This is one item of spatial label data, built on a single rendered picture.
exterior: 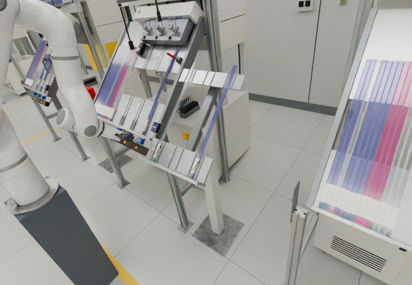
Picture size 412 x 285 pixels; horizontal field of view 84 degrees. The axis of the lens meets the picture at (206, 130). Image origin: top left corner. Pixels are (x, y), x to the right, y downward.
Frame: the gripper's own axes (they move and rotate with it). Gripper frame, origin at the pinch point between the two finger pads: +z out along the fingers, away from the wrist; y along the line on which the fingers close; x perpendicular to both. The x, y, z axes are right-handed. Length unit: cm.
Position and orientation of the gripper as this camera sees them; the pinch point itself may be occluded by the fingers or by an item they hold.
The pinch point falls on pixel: (125, 136)
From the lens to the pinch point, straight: 121.1
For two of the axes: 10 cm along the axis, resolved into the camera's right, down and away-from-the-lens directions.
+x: 3.5, -9.3, 0.7
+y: 7.8, 2.5, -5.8
